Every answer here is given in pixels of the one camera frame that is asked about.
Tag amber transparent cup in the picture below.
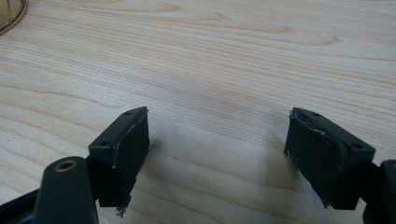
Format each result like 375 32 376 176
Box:
0 0 28 35

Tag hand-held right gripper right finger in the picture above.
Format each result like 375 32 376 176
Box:
283 106 376 210

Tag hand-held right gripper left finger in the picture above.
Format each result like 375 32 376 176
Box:
88 106 151 217

